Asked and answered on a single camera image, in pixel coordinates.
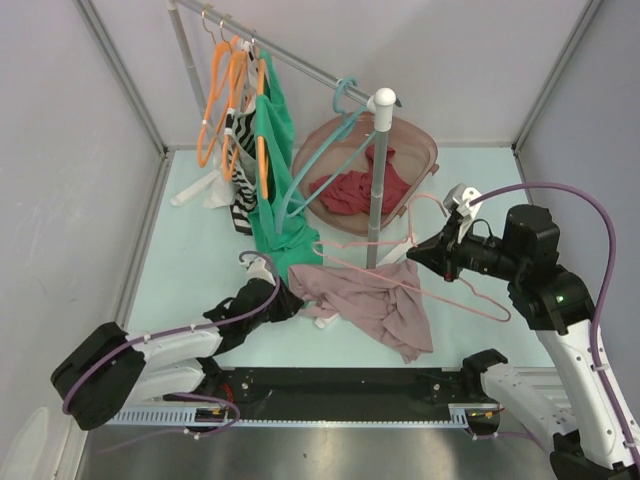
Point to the mauve pink tank top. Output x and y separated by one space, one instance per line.
385 303

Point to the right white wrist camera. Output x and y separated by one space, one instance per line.
463 208

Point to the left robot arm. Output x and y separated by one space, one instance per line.
113 368

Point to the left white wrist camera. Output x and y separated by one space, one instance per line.
257 268

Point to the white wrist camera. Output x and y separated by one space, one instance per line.
257 268
463 208

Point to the white garment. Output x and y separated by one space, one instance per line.
221 192

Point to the pink hanger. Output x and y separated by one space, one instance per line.
409 241

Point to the red garment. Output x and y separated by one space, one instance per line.
350 192

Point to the white cable duct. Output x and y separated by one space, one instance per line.
448 416

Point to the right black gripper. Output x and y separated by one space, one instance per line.
442 253

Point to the black white striped top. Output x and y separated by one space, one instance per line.
241 128

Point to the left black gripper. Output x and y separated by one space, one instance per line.
288 304

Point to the brown plastic basket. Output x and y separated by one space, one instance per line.
417 158

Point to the grey clothes rack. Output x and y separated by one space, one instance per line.
276 52

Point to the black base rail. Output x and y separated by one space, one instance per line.
340 391

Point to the teal hanger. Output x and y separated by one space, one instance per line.
381 106

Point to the orange hanger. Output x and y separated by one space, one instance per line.
262 158
238 70
209 134

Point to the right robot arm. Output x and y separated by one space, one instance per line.
587 440

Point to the green tank top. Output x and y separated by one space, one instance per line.
293 245

